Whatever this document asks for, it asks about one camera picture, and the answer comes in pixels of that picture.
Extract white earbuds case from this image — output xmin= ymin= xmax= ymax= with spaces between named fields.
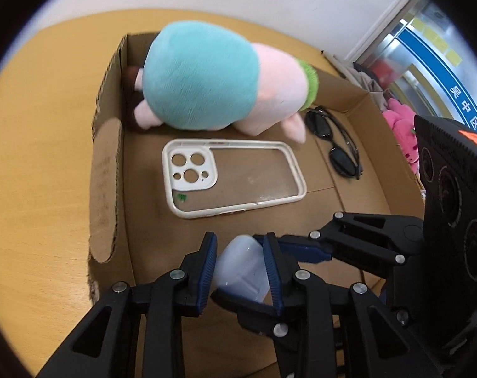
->
xmin=213 ymin=235 xmax=270 ymax=303

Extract black sunglasses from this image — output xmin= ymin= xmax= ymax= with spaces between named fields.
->
xmin=304 ymin=106 xmax=363 ymax=180

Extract clear white phone case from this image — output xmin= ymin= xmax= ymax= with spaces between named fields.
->
xmin=162 ymin=138 xmax=308 ymax=219

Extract teal pink plush toy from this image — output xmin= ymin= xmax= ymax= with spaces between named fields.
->
xmin=127 ymin=20 xmax=320 ymax=144

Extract open brown cardboard box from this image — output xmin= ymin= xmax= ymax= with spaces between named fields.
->
xmin=87 ymin=30 xmax=425 ymax=378

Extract grey folded cloth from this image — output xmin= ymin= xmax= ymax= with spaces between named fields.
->
xmin=321 ymin=49 xmax=389 ymax=103

